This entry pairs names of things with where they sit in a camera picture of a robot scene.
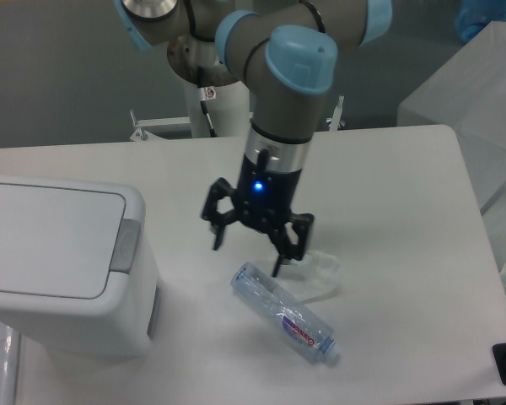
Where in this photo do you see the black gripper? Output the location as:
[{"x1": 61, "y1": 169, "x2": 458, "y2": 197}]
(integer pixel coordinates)
[{"x1": 201, "y1": 156, "x2": 315, "y2": 277}]

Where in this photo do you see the white trash can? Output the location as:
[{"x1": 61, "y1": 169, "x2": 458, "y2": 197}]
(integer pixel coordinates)
[{"x1": 0, "y1": 175, "x2": 159, "y2": 357}]

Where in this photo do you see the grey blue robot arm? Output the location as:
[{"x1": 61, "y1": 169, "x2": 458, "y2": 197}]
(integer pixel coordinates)
[{"x1": 115, "y1": 1, "x2": 392, "y2": 264}]

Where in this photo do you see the crumpled clear plastic wrapper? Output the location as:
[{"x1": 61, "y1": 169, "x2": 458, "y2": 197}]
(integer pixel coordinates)
[{"x1": 275, "y1": 251, "x2": 343, "y2": 303}]

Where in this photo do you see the clear plastic water bottle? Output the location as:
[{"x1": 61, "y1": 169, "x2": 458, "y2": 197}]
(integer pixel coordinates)
[{"x1": 230, "y1": 262, "x2": 341, "y2": 366}]

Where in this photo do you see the translucent plastic cover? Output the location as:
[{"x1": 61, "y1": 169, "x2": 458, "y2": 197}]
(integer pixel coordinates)
[{"x1": 397, "y1": 22, "x2": 506, "y2": 293}]

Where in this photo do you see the blue water jug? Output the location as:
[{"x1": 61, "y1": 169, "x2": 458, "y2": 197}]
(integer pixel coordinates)
[{"x1": 455, "y1": 0, "x2": 506, "y2": 43}]

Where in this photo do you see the clear plastic sheet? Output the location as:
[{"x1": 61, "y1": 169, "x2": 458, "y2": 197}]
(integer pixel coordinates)
[{"x1": 0, "y1": 322, "x2": 20, "y2": 404}]

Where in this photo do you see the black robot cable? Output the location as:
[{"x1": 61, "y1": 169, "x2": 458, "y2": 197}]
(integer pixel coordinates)
[{"x1": 196, "y1": 65, "x2": 218, "y2": 138}]

